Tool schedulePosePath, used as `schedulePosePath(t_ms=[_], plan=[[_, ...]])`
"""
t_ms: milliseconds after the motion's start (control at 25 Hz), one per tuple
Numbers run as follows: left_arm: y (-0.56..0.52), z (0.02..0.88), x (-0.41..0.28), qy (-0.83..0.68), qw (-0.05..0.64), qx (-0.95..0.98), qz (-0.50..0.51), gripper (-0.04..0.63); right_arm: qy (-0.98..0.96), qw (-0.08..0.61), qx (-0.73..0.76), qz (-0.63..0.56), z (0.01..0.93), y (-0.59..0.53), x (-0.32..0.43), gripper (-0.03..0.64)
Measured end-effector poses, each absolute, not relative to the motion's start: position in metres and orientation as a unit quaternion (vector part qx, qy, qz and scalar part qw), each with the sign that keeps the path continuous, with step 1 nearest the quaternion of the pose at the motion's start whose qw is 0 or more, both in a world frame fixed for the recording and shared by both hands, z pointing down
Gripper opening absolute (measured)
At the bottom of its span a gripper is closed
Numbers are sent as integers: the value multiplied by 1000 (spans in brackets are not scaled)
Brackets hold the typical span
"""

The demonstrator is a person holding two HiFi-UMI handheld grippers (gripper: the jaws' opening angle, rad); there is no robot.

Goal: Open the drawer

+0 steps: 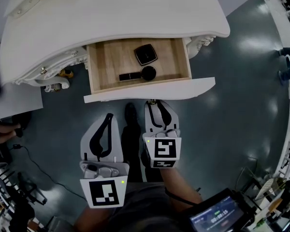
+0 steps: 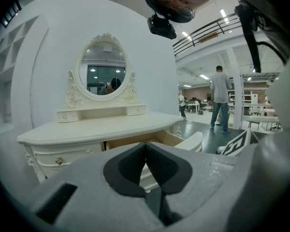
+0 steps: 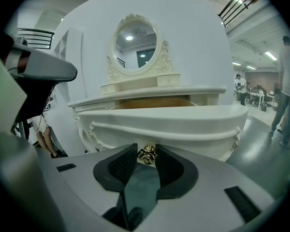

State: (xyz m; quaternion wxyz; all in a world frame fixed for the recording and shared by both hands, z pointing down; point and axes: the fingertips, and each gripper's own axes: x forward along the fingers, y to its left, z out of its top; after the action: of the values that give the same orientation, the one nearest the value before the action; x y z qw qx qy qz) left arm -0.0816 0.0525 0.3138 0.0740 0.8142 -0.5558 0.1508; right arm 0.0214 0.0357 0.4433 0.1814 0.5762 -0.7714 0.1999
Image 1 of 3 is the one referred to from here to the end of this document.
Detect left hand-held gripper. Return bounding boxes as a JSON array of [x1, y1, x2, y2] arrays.
[[79, 113, 130, 209]]

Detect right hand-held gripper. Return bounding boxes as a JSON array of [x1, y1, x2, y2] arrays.
[[142, 101, 182, 169]]

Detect large white drawer gold handle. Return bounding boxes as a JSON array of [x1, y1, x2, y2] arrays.
[[83, 38, 216, 104]]

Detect white dressing table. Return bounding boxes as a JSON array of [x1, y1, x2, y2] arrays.
[[0, 0, 231, 93]]

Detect person's right forearm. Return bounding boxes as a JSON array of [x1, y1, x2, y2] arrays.
[[159, 167, 204, 206]]

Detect person's left forearm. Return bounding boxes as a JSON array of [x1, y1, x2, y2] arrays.
[[73, 205, 116, 232]]

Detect person's black left shoe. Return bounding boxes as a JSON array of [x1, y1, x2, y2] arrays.
[[124, 102, 138, 128]]

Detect person's left leg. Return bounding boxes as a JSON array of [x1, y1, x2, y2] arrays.
[[121, 126, 145, 183]]

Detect black round compact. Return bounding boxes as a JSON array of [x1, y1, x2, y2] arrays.
[[140, 65, 158, 82]]

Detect black lipstick tube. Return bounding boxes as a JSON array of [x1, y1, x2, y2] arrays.
[[118, 72, 142, 82]]

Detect black square compact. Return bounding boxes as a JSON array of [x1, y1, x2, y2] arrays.
[[133, 43, 158, 65]]

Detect small white striped object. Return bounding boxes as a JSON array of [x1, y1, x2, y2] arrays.
[[43, 83, 61, 93]]

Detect small yellow brown object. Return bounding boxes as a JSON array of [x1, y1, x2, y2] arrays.
[[58, 69, 74, 79]]

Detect person's grey shirt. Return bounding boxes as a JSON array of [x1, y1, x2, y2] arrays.
[[103, 180, 201, 232]]

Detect black folding stand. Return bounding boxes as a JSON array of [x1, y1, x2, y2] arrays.
[[16, 172, 48, 205]]

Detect black chest monitor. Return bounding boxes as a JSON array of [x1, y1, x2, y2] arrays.
[[188, 188, 257, 232]]

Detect white metal shelving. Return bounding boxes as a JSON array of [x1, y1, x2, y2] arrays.
[[275, 100, 290, 178]]

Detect white work table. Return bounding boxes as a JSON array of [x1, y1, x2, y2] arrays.
[[260, 0, 290, 48]]

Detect black floor cable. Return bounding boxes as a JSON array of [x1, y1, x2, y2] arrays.
[[12, 143, 88, 201]]

